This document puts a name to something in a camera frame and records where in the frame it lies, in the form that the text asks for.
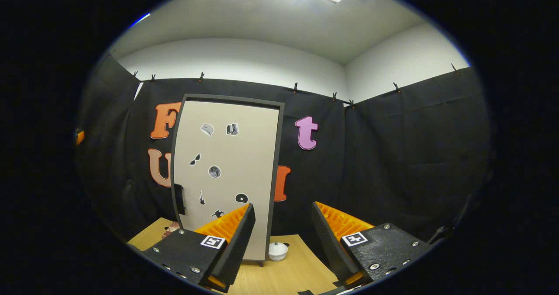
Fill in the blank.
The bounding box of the white round jar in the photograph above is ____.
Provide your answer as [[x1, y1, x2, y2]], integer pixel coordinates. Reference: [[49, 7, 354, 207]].
[[268, 242, 289, 262]]

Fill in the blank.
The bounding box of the black backdrop cloth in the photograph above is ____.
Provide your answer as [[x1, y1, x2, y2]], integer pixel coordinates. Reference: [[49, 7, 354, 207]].
[[75, 55, 492, 260]]

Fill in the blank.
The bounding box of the dark grey cabinet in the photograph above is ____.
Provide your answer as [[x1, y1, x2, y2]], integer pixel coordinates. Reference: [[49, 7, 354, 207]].
[[169, 93, 285, 267]]

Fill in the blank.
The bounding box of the row of cloth clips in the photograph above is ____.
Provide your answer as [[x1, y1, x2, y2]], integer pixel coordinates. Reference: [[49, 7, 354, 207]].
[[131, 63, 459, 108]]

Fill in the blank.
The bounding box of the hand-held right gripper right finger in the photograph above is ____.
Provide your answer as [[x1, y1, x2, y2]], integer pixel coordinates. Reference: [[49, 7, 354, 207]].
[[311, 201, 433, 289]]

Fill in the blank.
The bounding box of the black cabinet door handle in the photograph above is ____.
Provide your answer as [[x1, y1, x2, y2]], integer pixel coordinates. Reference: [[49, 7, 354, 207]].
[[173, 183, 186, 216]]

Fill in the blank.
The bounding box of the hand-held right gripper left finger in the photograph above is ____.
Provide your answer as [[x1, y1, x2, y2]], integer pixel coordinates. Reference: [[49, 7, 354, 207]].
[[142, 202, 256, 293]]

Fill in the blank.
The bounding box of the beige cabinet door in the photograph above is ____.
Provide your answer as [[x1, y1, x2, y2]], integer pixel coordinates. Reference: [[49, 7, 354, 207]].
[[175, 101, 280, 260]]

